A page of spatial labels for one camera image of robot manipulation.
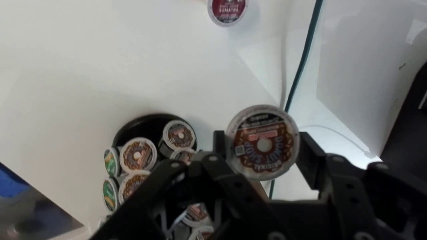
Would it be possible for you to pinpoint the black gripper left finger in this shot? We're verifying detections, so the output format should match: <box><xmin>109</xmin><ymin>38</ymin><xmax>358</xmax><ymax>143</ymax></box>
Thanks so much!
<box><xmin>212</xmin><ymin>130</ymin><xmax>233</xmax><ymax>171</ymax></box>

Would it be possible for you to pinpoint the black wire pod rack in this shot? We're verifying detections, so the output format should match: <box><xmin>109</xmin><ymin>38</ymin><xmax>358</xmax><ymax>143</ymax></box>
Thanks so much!
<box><xmin>103</xmin><ymin>111</ymin><xmax>219</xmax><ymax>240</ymax></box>

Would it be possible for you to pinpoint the teal cable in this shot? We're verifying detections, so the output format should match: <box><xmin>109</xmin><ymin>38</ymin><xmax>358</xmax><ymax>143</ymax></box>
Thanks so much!
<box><xmin>268</xmin><ymin>0</ymin><xmax>325</xmax><ymax>198</ymax></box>

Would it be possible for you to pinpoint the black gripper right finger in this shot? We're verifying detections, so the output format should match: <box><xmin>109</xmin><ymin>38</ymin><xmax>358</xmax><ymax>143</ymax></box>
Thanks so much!
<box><xmin>296</xmin><ymin>131</ymin><xmax>328</xmax><ymax>191</ymax></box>

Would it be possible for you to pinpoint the red coffee pod on counter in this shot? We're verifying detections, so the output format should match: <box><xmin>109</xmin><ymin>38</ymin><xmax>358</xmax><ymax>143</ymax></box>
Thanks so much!
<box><xmin>207</xmin><ymin>0</ymin><xmax>248</xmax><ymax>26</ymax></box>

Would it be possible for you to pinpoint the donut print coffee pod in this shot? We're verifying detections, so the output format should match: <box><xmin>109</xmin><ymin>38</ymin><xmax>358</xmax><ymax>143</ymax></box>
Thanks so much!
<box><xmin>225</xmin><ymin>103</ymin><xmax>300</xmax><ymax>181</ymax></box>

